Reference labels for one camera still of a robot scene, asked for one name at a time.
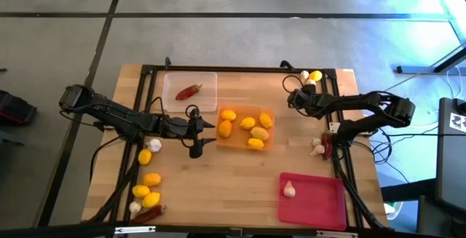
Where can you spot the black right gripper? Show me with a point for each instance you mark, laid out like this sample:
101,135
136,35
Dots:
311,103

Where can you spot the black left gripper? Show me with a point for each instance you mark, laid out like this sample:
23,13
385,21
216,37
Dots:
174,127

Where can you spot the orange-tinted lemon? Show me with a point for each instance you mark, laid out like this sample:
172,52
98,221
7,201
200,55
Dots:
225,129
151,179

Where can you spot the orange plastic tray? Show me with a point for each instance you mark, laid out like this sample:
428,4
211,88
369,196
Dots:
238,136

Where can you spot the red chili pepper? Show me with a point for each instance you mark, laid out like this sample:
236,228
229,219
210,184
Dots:
149,214
327,145
187,92

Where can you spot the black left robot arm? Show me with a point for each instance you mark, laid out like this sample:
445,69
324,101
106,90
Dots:
109,112

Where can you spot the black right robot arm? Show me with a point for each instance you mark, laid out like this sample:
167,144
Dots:
364,101

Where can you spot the black clamp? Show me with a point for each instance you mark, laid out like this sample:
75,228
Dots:
167,62
287,64

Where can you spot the small white garlic bulb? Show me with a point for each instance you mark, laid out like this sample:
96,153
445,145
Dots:
316,141

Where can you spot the clear plastic tray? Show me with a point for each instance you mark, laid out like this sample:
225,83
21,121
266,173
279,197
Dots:
204,85

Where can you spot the pink plastic cup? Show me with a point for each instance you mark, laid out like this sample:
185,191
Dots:
320,201

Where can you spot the black floor stand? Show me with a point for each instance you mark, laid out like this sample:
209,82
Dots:
418,70

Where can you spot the white green container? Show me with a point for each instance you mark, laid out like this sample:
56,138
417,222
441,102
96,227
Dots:
393,209

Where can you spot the black white marker tag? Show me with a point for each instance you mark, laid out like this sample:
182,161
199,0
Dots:
458,121

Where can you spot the black monitor cart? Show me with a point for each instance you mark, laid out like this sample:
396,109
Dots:
449,165

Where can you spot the black red bag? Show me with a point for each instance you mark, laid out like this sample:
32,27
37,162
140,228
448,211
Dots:
14,108

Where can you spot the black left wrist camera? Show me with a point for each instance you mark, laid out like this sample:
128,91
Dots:
196,151

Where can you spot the black metal table frame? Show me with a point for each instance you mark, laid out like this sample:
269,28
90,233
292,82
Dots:
236,69

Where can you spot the silver metal bracket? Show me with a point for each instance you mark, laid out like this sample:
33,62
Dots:
336,234
134,229

